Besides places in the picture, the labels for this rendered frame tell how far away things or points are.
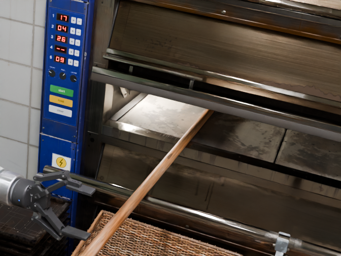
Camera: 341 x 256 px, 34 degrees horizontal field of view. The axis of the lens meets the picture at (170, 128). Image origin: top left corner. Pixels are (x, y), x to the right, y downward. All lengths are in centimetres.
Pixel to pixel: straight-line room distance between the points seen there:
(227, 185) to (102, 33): 67
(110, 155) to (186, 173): 29
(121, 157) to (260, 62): 63
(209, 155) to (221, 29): 43
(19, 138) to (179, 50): 74
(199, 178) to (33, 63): 71
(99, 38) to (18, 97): 41
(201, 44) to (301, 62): 31
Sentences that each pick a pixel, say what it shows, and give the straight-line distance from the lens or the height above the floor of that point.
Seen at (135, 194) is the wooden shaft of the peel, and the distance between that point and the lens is 154.
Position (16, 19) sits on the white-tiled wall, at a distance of 206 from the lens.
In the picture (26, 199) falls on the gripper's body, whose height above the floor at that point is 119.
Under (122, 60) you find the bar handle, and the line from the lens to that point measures 179.
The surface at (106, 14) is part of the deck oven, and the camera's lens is 189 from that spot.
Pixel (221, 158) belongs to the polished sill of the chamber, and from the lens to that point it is 190.
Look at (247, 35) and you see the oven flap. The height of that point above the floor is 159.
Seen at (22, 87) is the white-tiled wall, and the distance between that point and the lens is 211.
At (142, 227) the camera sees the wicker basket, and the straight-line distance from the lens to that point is 208.
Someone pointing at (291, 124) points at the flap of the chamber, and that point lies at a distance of 166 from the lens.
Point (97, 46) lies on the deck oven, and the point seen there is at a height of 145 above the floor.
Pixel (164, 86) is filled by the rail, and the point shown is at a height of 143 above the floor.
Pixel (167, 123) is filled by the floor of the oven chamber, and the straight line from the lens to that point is 208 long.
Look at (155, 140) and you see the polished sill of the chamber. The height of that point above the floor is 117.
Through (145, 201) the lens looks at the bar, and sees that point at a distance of 161.
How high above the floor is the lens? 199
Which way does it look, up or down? 23 degrees down
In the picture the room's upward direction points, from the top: 9 degrees clockwise
